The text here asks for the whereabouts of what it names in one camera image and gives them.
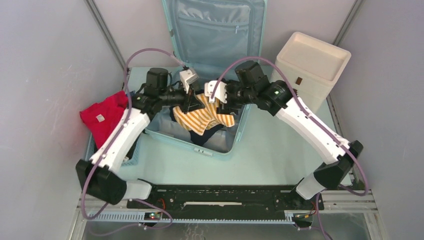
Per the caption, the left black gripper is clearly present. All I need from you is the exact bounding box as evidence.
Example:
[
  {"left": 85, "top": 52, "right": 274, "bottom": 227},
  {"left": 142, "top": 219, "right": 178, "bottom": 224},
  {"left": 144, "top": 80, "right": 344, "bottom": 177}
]
[{"left": 159, "top": 81, "right": 205, "bottom": 115}]

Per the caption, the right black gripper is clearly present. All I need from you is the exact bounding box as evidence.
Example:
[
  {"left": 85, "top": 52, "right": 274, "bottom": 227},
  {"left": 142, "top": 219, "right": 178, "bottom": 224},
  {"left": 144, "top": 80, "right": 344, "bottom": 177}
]
[{"left": 216, "top": 77, "right": 257, "bottom": 117}]

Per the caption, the yellow white striped garment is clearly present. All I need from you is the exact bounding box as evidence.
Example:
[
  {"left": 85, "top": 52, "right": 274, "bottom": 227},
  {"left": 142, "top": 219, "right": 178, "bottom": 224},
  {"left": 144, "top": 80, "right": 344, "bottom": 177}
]
[{"left": 171, "top": 93, "right": 236, "bottom": 136}]

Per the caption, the light blue ribbed suitcase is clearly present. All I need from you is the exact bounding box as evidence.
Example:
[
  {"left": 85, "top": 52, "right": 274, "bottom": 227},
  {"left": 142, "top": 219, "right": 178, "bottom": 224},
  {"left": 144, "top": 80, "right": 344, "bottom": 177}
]
[{"left": 146, "top": 0, "right": 267, "bottom": 160}]

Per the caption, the red garment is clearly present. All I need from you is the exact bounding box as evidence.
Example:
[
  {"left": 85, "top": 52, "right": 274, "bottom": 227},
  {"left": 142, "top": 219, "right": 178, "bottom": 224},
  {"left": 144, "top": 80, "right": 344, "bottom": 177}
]
[{"left": 79, "top": 90, "right": 128, "bottom": 148}]

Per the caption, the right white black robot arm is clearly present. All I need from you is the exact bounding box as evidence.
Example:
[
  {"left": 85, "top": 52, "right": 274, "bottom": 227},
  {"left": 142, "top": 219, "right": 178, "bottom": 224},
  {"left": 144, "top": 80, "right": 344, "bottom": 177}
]
[{"left": 212, "top": 57, "right": 364, "bottom": 209}]

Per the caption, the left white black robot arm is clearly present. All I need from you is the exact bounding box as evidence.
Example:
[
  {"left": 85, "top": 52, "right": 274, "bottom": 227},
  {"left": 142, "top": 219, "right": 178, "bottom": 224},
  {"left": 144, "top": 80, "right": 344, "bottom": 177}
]
[{"left": 75, "top": 66, "right": 205, "bottom": 208}]

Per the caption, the dark navy garment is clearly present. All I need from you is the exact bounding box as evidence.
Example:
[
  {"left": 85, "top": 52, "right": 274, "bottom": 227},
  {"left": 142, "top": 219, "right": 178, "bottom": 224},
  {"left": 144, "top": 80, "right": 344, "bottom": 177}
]
[{"left": 169, "top": 106, "right": 224, "bottom": 146}]

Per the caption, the cream plastic drawer cabinet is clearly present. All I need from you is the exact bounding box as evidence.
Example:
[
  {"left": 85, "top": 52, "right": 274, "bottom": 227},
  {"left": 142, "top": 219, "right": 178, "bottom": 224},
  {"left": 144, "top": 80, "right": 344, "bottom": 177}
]
[{"left": 274, "top": 32, "right": 352, "bottom": 113}]

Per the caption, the blue perforated plastic basket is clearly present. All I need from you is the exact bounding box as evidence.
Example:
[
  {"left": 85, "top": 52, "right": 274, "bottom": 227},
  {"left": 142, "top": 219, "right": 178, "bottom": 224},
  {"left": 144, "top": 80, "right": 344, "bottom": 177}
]
[{"left": 84, "top": 132, "right": 142, "bottom": 167}]

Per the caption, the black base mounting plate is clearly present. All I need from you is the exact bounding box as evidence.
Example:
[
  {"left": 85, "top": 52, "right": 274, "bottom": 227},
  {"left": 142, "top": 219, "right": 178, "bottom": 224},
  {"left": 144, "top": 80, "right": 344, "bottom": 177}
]
[{"left": 146, "top": 184, "right": 324, "bottom": 221}]

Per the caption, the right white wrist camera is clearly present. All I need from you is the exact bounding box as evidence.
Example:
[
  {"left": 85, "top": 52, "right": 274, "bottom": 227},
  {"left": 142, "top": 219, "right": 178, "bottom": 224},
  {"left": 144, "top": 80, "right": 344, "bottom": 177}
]
[{"left": 204, "top": 80, "right": 227, "bottom": 104}]

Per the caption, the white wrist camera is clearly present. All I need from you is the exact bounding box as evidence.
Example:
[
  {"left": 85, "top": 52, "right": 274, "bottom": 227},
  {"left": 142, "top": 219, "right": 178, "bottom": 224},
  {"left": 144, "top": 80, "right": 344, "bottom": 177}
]
[
  {"left": 204, "top": 80, "right": 227, "bottom": 104},
  {"left": 179, "top": 67, "right": 201, "bottom": 95}
]

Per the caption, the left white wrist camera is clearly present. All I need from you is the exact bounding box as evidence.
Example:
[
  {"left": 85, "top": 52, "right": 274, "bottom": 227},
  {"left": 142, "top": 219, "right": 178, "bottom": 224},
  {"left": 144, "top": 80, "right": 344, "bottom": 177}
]
[{"left": 179, "top": 67, "right": 201, "bottom": 95}]

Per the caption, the aluminium frame rail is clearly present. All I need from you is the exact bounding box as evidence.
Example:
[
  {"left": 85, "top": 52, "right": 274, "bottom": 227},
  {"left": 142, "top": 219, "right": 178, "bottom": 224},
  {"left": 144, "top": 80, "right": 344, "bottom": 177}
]
[{"left": 87, "top": 185, "right": 387, "bottom": 240}]

